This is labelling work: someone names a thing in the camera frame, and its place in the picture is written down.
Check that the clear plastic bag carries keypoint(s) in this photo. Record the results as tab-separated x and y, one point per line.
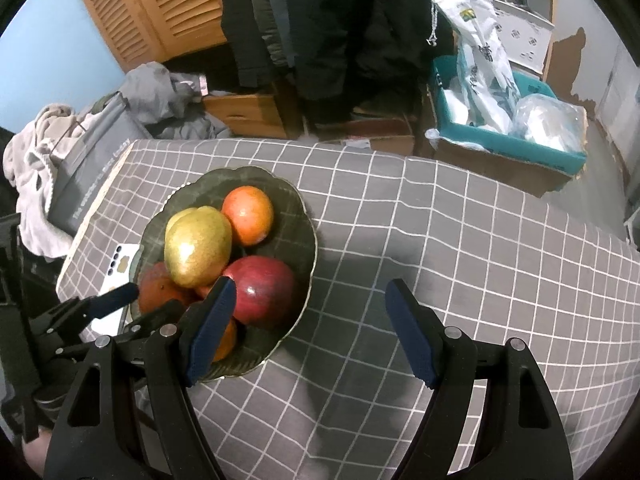
545	120

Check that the pinkish red apple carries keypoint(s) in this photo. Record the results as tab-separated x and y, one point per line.
160	285

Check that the green glass bowl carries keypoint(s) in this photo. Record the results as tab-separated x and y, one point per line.
280	240

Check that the white patterned storage box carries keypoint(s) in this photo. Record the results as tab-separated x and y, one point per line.
525	35

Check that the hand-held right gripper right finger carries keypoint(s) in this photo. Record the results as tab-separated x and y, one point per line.
412	335

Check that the wooden shelf rack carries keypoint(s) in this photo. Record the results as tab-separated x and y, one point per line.
552	10

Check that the grey jacket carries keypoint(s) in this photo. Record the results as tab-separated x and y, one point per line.
277	10

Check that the small tangerine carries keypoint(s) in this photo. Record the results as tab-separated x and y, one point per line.
226	342

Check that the grey checked tablecloth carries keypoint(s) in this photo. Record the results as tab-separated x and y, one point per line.
425	210

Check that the thin black jacket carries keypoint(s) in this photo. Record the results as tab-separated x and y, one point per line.
245	20

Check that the teal plastic crate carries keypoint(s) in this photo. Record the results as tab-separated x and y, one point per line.
500	142

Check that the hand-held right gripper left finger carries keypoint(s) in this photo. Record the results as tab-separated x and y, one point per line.
212	332

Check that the pale yellow pear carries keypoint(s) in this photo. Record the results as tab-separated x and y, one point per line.
177	220

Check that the white printed plastic bag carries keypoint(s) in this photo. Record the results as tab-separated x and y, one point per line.
480	60

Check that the large black coat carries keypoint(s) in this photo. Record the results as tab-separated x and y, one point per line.
360	35

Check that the grey printed tote bag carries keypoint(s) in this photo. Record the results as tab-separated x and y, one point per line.
85	175

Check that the grey clothing pile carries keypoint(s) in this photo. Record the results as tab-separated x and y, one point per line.
155	90

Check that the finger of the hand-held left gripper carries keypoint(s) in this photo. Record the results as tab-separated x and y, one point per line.
117	297
157	316

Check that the large orange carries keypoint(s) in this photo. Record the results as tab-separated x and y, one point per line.
247	215

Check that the wooden louvered wardrobe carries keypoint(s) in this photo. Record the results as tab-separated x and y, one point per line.
150	5

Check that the dark red apple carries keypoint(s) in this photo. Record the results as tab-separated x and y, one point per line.
262	290

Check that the white smartphone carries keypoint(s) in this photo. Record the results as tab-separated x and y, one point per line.
125	255

